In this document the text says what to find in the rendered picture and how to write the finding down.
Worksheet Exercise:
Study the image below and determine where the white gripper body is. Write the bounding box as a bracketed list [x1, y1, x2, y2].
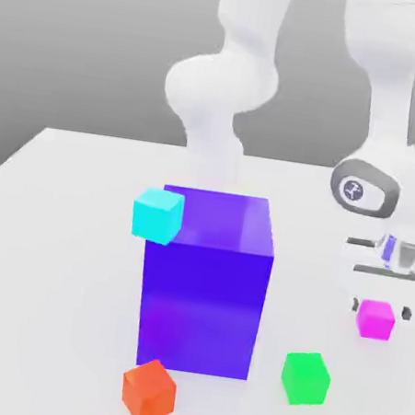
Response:
[337, 244, 415, 309]

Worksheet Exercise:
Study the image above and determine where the small magenta cube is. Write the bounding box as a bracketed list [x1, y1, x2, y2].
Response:
[353, 297, 398, 343]

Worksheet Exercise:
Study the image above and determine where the small green cube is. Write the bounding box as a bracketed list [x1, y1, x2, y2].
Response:
[277, 348, 335, 411]

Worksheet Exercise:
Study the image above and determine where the small cyan cube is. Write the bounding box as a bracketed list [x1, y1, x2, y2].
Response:
[128, 185, 187, 248]

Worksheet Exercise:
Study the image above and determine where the small orange cube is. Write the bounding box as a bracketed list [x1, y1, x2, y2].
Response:
[117, 354, 182, 415]

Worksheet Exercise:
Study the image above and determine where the large purple box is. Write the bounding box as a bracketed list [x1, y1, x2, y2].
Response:
[128, 181, 282, 384]

